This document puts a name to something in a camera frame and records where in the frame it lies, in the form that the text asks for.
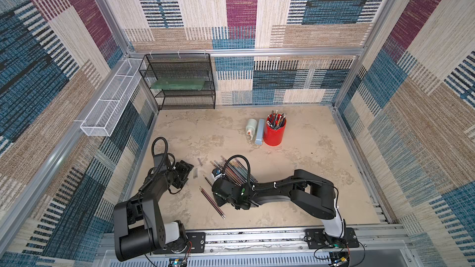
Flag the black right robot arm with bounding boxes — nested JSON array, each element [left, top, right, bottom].
[[212, 155, 346, 239]]

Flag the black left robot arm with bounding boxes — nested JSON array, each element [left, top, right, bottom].
[[113, 137, 194, 262]]

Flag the bundle of capped pencils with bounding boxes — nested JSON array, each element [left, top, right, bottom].
[[211, 157, 248, 186]]

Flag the pencils in red cup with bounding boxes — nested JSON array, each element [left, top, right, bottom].
[[266, 111, 286, 131]]

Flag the light blue eraser box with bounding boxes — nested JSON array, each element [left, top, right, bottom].
[[254, 119, 266, 145]]

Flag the red pencil cup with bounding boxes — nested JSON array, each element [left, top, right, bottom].
[[263, 114, 287, 147]]

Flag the green board on shelf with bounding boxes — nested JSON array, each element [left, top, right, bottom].
[[150, 78, 206, 90]]

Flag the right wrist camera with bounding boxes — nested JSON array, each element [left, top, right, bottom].
[[211, 168, 223, 180]]

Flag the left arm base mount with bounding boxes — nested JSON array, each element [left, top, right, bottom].
[[162, 232, 206, 254]]

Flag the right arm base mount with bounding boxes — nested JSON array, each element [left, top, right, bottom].
[[303, 227, 360, 250]]

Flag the black wire mesh shelf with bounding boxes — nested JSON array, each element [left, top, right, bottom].
[[139, 53, 216, 110]]

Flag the white wire mesh basket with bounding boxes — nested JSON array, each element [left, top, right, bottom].
[[80, 58, 142, 137]]

